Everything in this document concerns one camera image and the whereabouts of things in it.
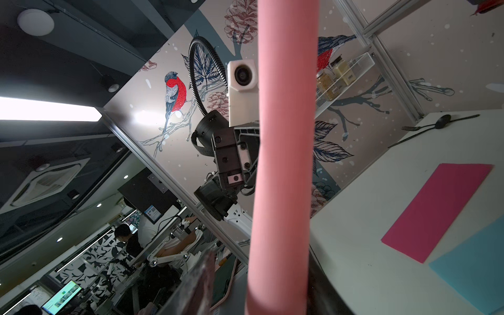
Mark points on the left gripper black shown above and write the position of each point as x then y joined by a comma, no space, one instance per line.
236,154

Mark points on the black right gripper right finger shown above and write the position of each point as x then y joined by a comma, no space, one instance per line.
323,299

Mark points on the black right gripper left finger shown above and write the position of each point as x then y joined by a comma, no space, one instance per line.
195,293

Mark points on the light pink paper sheet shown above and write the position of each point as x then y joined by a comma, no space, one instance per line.
278,257

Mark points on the magenta paper sheet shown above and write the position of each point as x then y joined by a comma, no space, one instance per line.
421,226

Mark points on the light blue paper sheet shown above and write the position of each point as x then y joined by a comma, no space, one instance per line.
475,268

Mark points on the pink green clipboard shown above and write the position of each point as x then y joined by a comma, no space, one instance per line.
224,276

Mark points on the standing person in black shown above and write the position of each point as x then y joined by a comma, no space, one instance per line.
123,234

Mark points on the tan spice bottle front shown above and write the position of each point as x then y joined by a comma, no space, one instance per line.
328,88

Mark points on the tan spice bottle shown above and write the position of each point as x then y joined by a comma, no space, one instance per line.
328,88
343,71

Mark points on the tan spice bottle rear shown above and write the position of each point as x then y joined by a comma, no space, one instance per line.
343,71

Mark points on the green screen monitor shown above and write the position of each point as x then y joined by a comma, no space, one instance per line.
61,298

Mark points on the black fork on table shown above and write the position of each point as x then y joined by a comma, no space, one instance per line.
416,128

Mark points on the black spoon on table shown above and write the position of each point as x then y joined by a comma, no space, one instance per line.
441,123

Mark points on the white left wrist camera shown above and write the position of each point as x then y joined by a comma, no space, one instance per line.
243,92

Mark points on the clear acrylic wall shelf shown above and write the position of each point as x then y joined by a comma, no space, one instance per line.
360,66

